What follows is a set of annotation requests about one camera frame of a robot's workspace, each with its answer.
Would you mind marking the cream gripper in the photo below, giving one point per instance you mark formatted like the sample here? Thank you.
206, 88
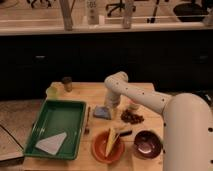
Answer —
112, 111

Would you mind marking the blue sponge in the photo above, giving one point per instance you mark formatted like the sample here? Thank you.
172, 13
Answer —
102, 112

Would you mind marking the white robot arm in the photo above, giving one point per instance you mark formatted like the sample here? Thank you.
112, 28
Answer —
187, 119

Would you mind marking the green plastic tray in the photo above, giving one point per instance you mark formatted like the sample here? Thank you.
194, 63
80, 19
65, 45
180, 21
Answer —
55, 117

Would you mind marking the grey cloth in tray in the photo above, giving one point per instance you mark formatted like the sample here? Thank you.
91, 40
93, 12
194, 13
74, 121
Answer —
52, 144

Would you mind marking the pile of brown nuts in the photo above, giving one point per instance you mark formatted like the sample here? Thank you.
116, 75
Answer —
130, 117

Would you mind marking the white cup with orange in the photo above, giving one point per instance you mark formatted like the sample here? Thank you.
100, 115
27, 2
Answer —
133, 106

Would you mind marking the yellow corn cob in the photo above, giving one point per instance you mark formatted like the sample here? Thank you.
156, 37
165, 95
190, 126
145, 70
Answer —
111, 140

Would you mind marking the black small block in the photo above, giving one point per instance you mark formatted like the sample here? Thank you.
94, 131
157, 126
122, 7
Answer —
125, 133

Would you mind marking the orange bowl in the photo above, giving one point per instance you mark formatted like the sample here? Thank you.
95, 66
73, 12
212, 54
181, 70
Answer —
98, 148

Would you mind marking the dark brown bowl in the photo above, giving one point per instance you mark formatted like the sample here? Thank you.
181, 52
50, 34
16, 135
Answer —
147, 144

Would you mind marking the brown pepper shaker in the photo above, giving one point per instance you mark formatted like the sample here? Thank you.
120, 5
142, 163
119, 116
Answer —
67, 83

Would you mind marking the yellow green cup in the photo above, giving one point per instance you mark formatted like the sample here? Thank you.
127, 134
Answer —
51, 92

